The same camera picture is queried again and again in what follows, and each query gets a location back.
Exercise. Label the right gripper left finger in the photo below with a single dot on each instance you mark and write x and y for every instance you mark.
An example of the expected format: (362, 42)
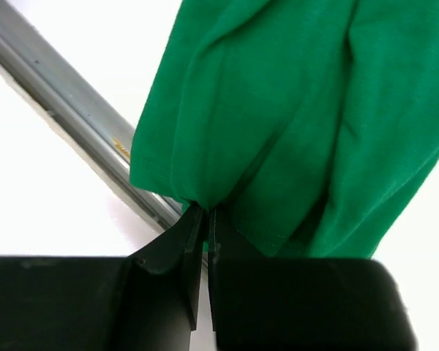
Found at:
(145, 301)

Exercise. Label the aluminium rail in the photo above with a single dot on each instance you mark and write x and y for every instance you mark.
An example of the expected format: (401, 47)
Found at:
(70, 94)

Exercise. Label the green t shirt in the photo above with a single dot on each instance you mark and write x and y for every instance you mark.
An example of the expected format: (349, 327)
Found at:
(312, 123)

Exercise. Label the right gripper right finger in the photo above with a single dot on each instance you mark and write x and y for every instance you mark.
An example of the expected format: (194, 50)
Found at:
(274, 303)

